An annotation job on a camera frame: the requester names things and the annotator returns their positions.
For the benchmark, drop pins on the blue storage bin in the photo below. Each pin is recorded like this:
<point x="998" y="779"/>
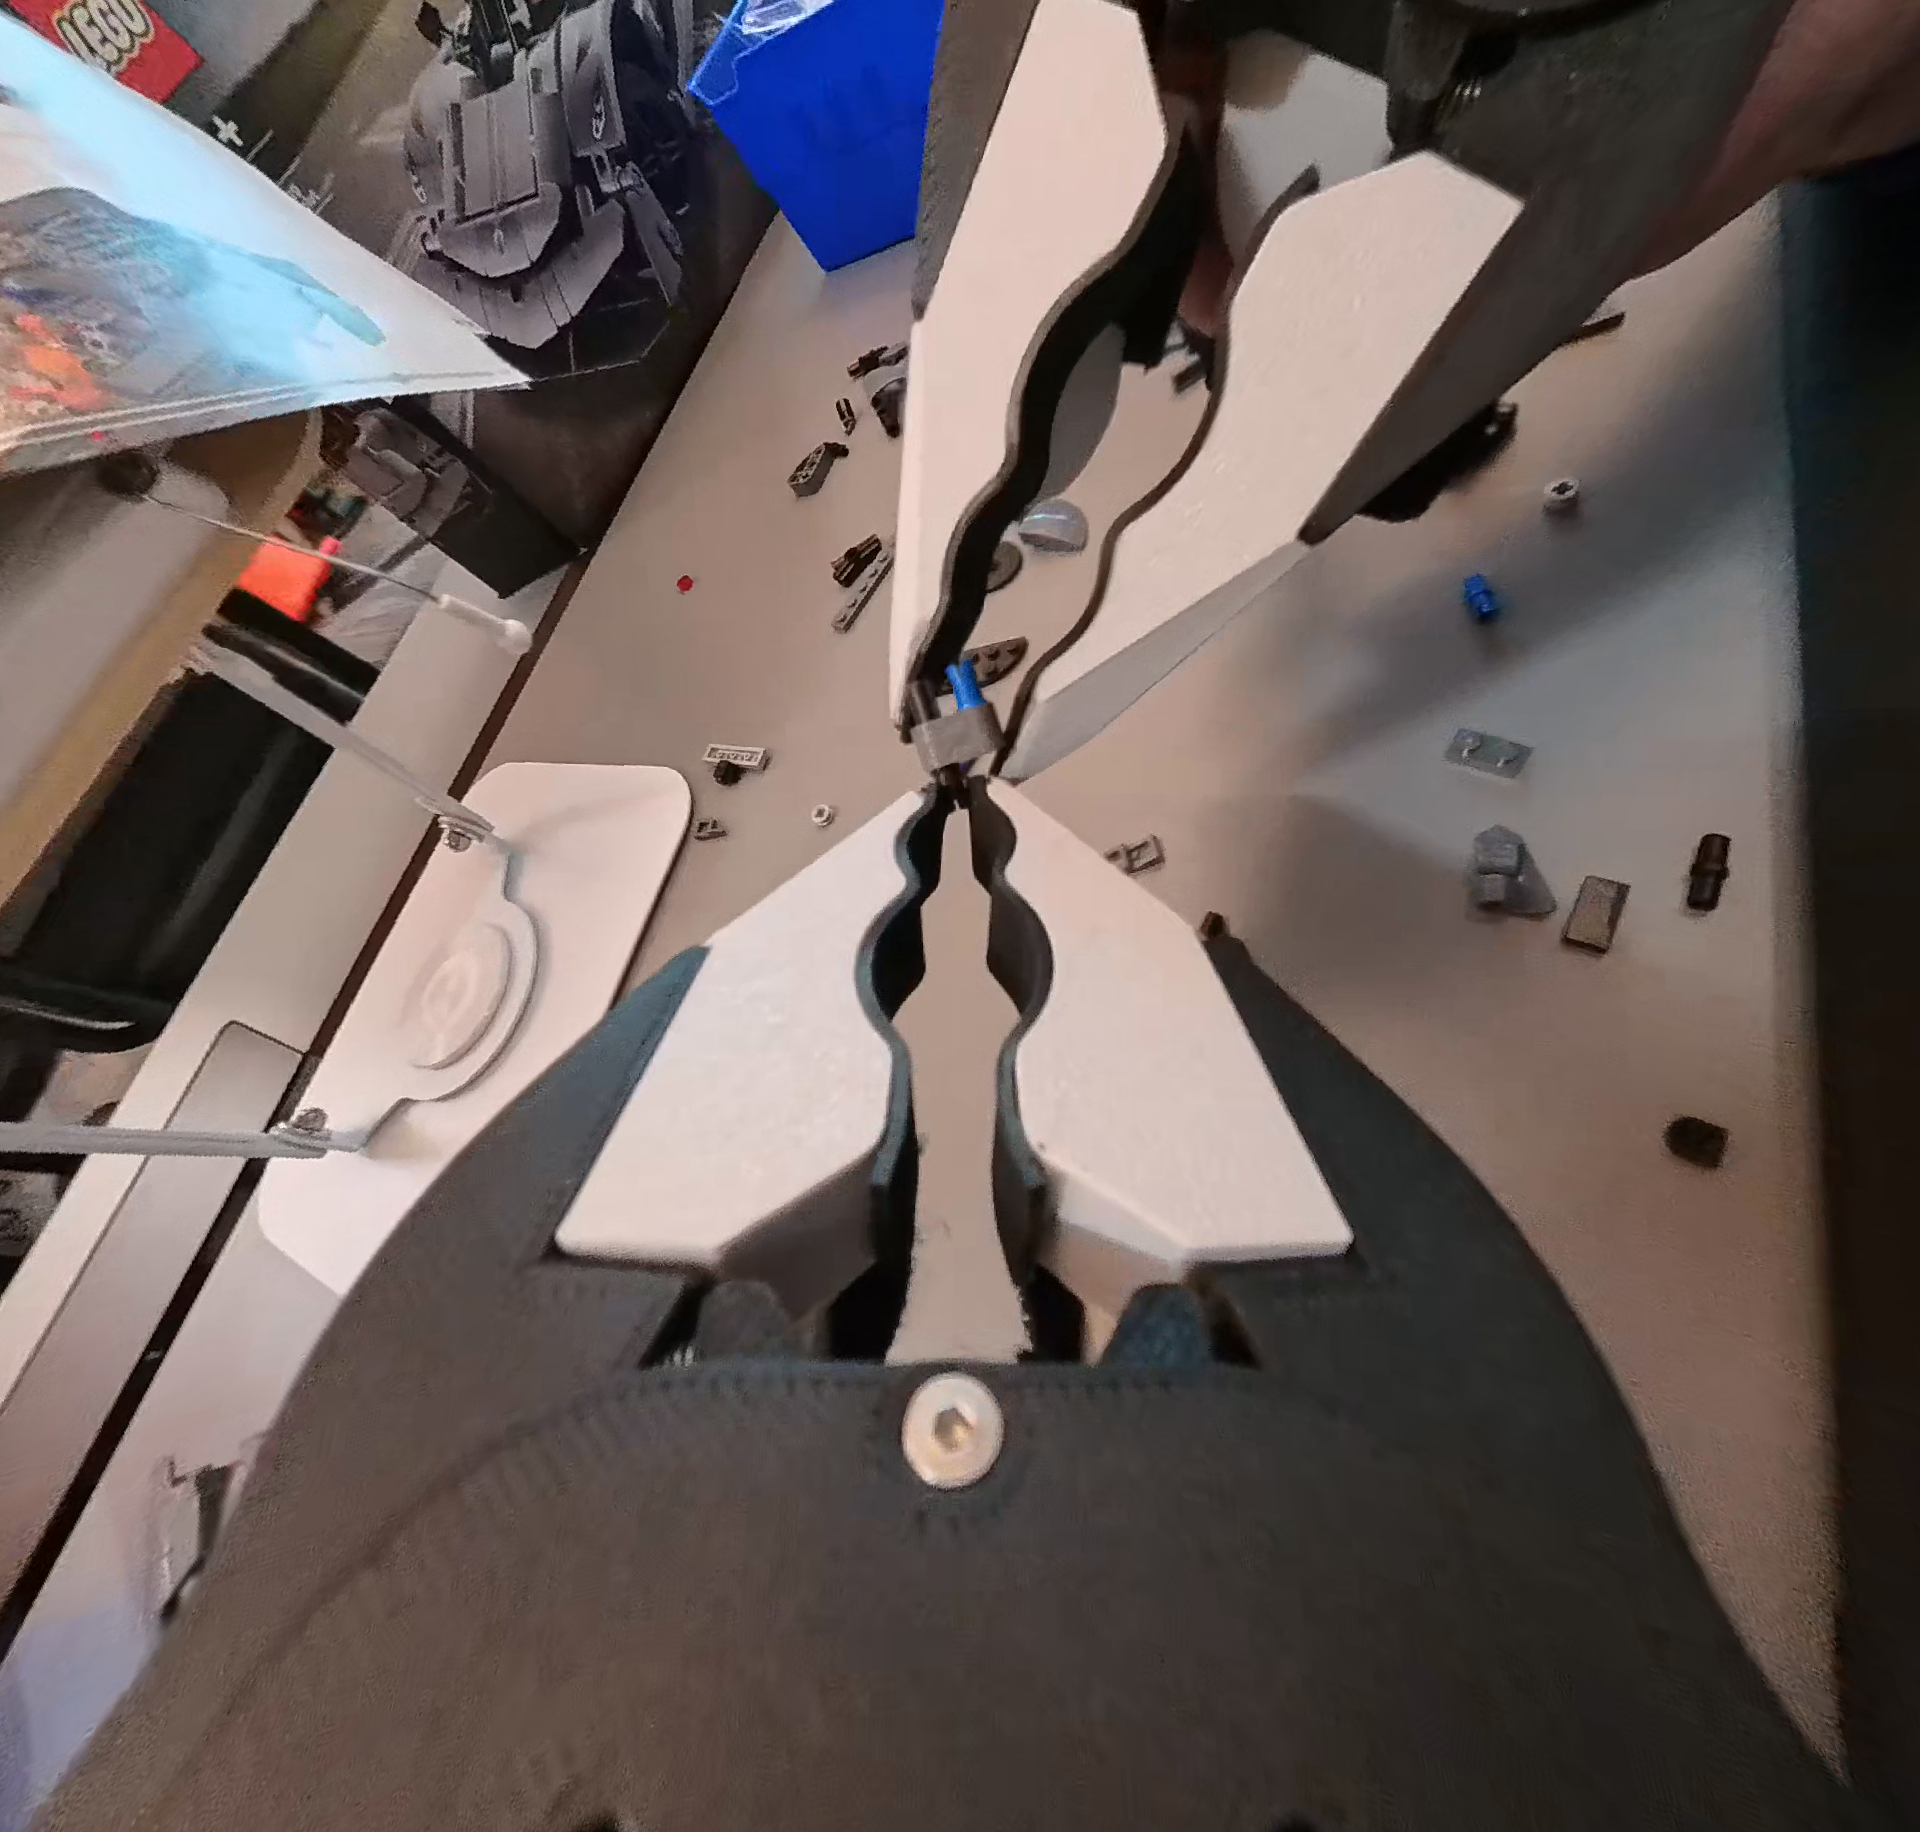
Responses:
<point x="840" y="124"/>

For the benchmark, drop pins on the person's right hand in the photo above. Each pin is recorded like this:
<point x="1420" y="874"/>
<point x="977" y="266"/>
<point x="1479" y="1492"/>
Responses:
<point x="1845" y="48"/>

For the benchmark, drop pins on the grey lego connector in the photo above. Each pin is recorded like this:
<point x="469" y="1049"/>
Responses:
<point x="952" y="733"/>

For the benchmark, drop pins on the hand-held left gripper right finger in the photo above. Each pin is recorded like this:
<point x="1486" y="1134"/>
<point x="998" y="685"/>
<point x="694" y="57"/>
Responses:
<point x="1185" y="1114"/>

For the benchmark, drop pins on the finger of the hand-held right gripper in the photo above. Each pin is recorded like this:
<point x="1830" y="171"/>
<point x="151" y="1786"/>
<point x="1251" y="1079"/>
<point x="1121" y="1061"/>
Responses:
<point x="1021" y="184"/>
<point x="1335" y="348"/>

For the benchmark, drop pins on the dark lego set box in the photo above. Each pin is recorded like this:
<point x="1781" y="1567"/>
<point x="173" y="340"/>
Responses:
<point x="526" y="138"/>

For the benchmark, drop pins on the blue lego pin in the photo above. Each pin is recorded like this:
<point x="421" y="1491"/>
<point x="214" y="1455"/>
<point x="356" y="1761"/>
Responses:
<point x="964" y="685"/>
<point x="1481" y="599"/>

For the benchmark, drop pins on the red orange box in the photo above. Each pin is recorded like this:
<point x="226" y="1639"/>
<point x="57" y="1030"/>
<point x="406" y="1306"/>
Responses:
<point x="289" y="583"/>

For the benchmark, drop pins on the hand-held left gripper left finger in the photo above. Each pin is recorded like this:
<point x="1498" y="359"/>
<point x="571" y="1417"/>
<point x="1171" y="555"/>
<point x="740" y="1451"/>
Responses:
<point x="720" y="1114"/>

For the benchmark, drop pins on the scattered small lego pieces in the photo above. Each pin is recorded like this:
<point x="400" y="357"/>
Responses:
<point x="1592" y="910"/>

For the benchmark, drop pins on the lego instruction booklet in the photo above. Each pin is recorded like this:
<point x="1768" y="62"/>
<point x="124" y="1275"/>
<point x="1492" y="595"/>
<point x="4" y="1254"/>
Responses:
<point x="181" y="274"/>

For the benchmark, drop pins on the grey lego car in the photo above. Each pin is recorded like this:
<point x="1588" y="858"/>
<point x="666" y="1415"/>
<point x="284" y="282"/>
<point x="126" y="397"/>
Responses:
<point x="188" y="1534"/>

